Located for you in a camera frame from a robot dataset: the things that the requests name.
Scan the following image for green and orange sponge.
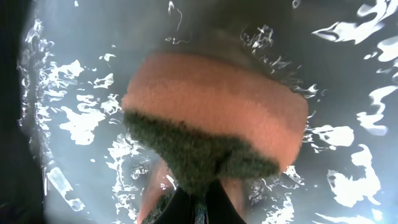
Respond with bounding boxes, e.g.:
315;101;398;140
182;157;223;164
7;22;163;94
121;52;309;224

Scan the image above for black tray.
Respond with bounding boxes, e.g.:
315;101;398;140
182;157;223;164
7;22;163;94
1;1;397;223

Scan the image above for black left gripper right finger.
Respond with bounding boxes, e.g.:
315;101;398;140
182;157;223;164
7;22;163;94
206;179;246;224

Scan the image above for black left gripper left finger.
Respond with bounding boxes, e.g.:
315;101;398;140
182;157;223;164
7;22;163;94
154;186;196;224

